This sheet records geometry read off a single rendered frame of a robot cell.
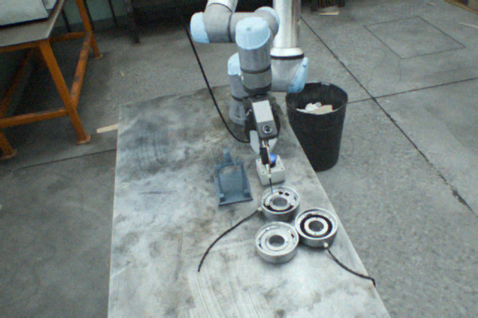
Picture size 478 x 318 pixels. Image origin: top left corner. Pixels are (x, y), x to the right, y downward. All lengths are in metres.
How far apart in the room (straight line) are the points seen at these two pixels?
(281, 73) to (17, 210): 1.91
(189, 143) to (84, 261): 1.07
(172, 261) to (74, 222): 1.48
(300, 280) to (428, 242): 1.26
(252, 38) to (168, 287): 0.61
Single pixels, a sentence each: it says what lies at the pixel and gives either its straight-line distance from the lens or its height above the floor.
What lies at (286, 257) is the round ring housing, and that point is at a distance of 1.02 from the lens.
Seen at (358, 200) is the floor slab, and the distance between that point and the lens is 2.32.
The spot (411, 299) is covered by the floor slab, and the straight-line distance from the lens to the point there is 1.99.
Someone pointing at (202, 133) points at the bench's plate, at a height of 0.80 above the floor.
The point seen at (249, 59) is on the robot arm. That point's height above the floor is 1.21.
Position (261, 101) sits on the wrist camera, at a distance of 1.03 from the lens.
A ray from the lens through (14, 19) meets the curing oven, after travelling 3.04.
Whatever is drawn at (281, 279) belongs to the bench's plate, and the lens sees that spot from 1.02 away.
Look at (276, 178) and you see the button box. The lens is 1.22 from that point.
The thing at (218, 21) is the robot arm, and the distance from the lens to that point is 1.09.
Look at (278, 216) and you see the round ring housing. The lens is 1.10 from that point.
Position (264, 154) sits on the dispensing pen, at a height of 0.94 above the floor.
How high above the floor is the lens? 1.64
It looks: 39 degrees down
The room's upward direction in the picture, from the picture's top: 8 degrees counter-clockwise
